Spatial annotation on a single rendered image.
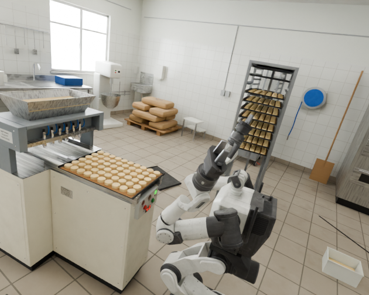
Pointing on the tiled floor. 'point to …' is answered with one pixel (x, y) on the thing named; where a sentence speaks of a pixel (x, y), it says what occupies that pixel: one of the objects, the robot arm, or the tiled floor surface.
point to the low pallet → (153, 127)
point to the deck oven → (364, 163)
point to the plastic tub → (342, 267)
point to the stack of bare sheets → (169, 181)
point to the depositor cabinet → (22, 208)
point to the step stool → (193, 126)
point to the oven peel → (322, 172)
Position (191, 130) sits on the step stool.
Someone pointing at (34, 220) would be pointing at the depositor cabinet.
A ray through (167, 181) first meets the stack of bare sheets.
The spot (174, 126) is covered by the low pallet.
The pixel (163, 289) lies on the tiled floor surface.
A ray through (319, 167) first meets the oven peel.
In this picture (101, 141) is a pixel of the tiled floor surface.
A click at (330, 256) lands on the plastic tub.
